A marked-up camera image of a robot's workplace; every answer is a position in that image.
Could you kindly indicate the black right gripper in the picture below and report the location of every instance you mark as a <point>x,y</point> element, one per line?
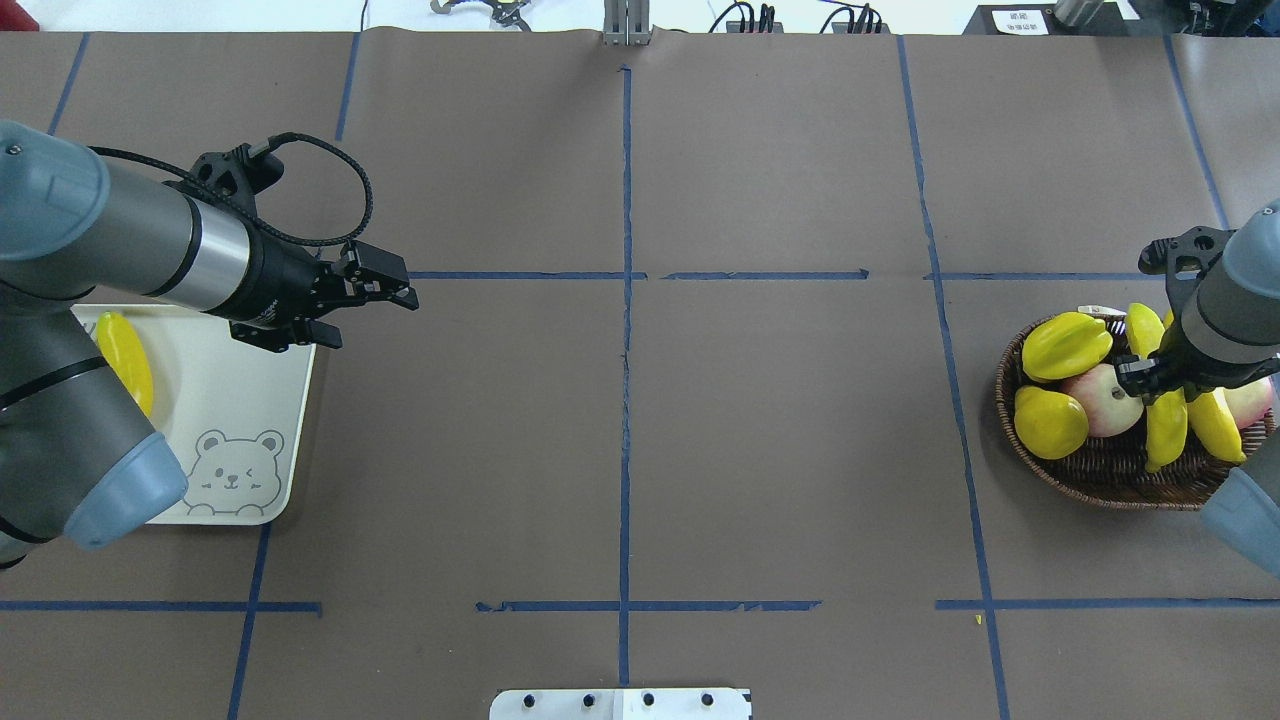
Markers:
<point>1176,367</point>

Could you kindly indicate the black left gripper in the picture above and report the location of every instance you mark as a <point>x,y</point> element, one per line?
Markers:
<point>277,285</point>

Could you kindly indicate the yellow banana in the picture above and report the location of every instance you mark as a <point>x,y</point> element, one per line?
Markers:
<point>1214,426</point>
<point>121,345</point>
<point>1167,416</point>

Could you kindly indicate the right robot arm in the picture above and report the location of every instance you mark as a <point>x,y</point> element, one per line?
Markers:
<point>1223,289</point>

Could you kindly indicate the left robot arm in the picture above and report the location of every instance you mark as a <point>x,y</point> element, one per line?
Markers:
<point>80,458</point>

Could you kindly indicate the brown wicker basket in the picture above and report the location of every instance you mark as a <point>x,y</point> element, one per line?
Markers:
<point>1107,472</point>

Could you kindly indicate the white rectangular bear plate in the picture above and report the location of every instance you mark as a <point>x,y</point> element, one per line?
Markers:
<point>232,413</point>

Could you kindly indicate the paper price tag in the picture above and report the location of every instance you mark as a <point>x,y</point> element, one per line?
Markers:
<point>1109,314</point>

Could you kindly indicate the yellow star fruit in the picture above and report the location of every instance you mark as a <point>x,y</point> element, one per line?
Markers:
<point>1066,345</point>

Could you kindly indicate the yellow lemon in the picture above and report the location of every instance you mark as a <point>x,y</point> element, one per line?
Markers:
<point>1050,424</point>

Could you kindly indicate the pink red apple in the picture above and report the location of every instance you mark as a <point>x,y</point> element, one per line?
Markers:
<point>1250,403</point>

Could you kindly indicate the aluminium frame post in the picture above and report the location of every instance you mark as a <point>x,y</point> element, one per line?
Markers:
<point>627,23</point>

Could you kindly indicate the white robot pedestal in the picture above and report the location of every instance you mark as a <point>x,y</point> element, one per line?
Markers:
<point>623,703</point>

